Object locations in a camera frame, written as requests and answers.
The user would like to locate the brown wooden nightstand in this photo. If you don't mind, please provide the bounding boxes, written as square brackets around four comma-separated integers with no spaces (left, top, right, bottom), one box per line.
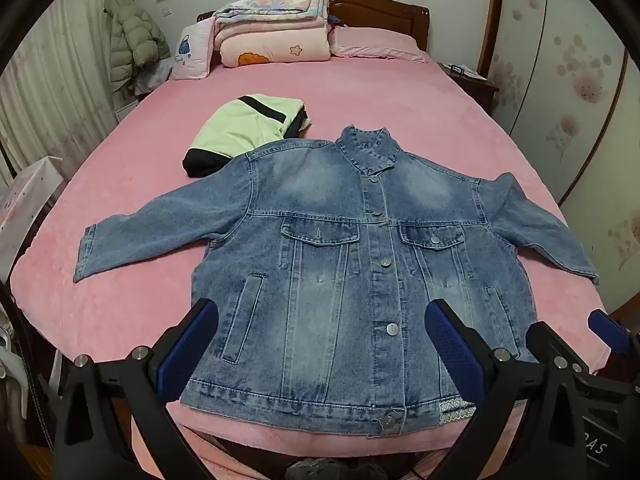
[437,62,501,116]

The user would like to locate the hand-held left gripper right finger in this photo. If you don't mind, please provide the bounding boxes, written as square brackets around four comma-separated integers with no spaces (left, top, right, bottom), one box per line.
[424,298,589,480]

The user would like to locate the blue denim jacket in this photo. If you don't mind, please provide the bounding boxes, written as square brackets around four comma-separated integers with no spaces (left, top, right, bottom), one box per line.
[74,125,600,438]

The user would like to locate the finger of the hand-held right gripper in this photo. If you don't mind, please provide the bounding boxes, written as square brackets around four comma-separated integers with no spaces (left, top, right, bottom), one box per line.
[526,321,594,379]
[587,308,636,361]

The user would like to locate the white papers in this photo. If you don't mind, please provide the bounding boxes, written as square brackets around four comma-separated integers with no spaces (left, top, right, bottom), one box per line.
[449,63,487,80]

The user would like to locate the white pleated curtain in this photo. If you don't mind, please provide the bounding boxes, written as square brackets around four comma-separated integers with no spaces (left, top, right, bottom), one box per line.
[0,0,136,201]

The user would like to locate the white plastic chair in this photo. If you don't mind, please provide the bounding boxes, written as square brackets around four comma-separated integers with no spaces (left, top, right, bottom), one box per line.
[0,322,32,428]

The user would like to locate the folded green and black garment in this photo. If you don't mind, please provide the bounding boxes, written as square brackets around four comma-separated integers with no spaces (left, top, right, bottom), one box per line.
[181,92,313,179]

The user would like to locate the beige puffer jacket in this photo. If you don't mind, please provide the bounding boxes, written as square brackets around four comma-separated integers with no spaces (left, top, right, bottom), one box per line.
[103,0,171,97]

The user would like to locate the bed with pink sheet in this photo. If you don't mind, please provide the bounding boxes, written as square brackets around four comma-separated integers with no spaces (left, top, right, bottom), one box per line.
[10,40,616,480]

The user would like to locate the folded floral quilt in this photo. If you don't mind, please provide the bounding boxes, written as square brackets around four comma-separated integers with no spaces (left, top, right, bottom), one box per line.
[212,0,329,26]

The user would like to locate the folded pink quilt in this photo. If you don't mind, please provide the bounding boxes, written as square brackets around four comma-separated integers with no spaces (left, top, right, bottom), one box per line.
[214,16,332,68]

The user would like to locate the pink pillow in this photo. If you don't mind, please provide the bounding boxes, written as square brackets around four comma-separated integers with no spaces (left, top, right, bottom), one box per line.
[330,26,430,63]

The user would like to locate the floral sliding wardrobe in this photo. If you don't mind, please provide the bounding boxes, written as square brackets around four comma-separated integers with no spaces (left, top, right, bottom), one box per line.
[475,0,640,321]

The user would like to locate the pink printed cushion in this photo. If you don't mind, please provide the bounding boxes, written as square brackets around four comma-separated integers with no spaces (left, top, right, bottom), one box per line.
[170,17,216,81]

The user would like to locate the brown wooden headboard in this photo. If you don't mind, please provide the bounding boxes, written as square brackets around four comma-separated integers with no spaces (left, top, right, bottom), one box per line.
[196,0,431,53]

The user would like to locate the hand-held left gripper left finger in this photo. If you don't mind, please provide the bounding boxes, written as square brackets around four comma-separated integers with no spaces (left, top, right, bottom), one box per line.
[52,297,221,480]

